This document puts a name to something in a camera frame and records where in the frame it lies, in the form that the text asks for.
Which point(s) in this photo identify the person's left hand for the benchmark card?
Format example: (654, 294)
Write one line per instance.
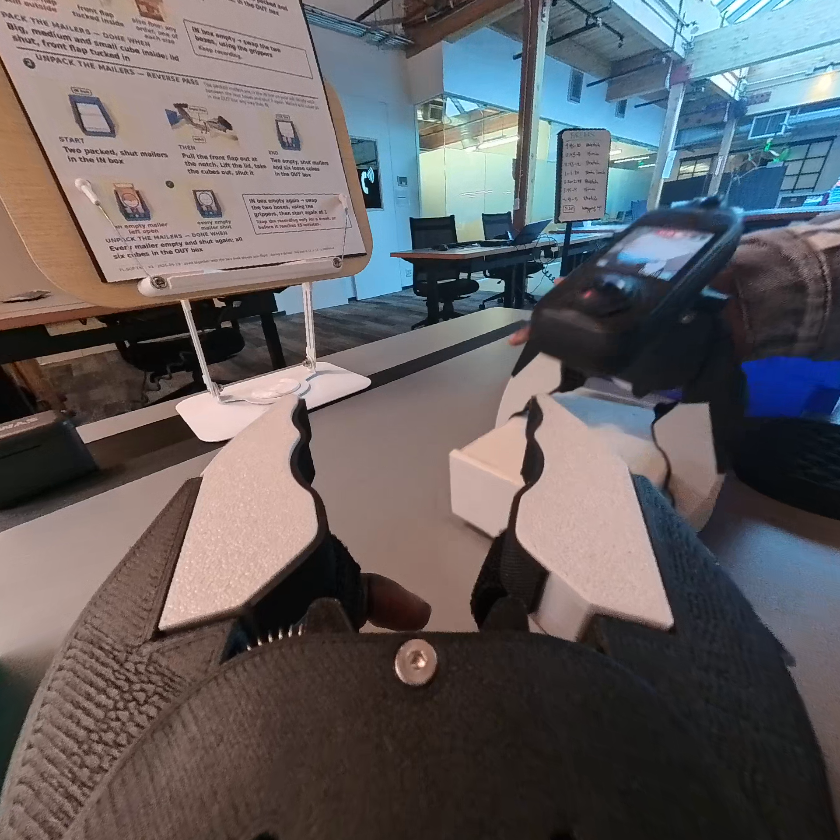
(397, 604)

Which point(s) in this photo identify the instruction sheet on stand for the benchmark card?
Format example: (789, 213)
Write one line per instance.
(39, 236)

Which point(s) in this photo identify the wall air vent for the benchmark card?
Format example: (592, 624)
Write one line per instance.
(575, 85)

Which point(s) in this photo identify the black quilted pad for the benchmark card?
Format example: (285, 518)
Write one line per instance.
(787, 459)

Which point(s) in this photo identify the person's right hand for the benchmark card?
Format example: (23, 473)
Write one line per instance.
(732, 328)

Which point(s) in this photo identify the dark grey charger box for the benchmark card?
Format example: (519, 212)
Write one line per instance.
(46, 459)

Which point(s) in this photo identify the black phone booth sign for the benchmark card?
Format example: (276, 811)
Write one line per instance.
(369, 177)

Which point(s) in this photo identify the printed instruction sheet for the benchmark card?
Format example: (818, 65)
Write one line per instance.
(197, 98)

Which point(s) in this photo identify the blue plastic bin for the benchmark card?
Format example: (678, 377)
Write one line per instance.
(787, 387)

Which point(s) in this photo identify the black office chair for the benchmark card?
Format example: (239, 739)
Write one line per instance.
(184, 348)
(436, 243)
(502, 229)

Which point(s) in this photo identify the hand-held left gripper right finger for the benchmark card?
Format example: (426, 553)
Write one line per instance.
(590, 531)

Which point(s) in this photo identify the wooden edged office desk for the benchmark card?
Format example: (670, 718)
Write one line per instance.
(472, 253)

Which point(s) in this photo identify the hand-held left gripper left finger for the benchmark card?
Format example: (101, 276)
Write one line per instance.
(243, 518)

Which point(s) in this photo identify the whiteboard on pole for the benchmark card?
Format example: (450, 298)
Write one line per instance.
(584, 174)

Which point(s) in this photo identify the white cardboard mailer box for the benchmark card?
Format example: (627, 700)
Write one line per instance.
(479, 472)

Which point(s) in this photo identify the white board stand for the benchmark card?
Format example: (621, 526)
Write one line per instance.
(328, 387)

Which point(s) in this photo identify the wooden support post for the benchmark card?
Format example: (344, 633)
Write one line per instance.
(530, 111)

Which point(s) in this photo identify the black laptop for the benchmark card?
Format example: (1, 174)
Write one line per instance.
(531, 233)

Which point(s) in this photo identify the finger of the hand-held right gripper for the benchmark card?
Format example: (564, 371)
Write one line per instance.
(531, 377)
(692, 459)

